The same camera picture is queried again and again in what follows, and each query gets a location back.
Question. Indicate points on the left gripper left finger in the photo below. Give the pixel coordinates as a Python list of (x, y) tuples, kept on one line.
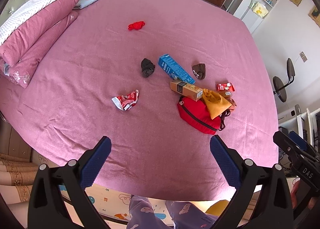
[(46, 205)]

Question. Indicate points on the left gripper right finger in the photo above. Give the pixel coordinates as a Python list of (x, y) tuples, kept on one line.
[(273, 208)]

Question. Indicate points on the yellow drawstring bag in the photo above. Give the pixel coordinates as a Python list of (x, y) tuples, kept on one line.
[(216, 104)]

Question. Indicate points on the red zipper pouch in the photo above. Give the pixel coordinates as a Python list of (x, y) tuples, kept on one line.
[(196, 114)]

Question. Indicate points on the beige curtain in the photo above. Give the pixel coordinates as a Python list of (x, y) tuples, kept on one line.
[(17, 178)]

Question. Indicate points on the colourful play mat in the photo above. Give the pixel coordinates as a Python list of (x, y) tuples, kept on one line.
[(113, 206)]

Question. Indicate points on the orange knit sock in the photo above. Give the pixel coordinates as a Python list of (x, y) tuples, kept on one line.
[(233, 104)]

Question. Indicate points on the person's pyjama legs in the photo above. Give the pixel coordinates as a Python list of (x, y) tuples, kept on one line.
[(183, 214)]

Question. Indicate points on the red milk candy wrapper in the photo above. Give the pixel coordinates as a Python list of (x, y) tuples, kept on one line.
[(225, 87)]

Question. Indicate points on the tan cardboard box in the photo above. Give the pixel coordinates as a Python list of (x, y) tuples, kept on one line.
[(185, 89)]

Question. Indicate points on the crumpled red snack wrapper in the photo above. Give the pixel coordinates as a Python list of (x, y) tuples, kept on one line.
[(126, 102)]

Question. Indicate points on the brown sock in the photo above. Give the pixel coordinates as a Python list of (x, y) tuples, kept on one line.
[(199, 71)]

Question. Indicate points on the blue cardboard box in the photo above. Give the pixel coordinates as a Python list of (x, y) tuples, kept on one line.
[(173, 69)]

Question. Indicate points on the pink folded quilt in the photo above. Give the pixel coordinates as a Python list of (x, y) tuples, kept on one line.
[(29, 43)]

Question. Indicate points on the pink bed sheet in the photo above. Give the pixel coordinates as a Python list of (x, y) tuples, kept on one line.
[(67, 106)]

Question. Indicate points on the black rolled sock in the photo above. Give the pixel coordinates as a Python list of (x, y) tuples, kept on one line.
[(147, 67)]

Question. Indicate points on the white knit blanket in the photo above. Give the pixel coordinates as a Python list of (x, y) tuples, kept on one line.
[(25, 12)]

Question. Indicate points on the red crumpled cloth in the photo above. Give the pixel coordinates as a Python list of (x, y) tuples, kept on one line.
[(136, 25)]

